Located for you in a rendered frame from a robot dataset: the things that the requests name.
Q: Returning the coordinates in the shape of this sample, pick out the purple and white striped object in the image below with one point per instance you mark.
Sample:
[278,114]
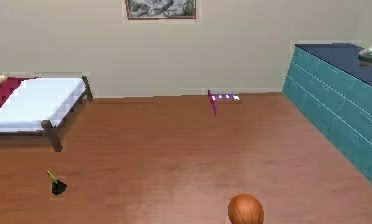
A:
[218,98]

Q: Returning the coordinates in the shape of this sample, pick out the framed grey picture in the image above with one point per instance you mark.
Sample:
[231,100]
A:
[160,8]

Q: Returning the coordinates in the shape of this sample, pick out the orange basketball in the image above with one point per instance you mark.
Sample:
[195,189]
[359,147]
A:
[245,210]

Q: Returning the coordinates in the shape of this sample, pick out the black object with yellow stick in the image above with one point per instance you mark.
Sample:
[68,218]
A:
[58,187]

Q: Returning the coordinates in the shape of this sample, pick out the wooden bed with white sheet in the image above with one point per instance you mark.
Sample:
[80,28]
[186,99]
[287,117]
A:
[37,103]

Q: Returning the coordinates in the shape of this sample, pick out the teal chest of drawers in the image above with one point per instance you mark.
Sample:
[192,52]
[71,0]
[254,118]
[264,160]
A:
[340,96]

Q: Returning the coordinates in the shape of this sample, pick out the white and green object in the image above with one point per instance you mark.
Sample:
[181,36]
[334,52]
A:
[370,53]

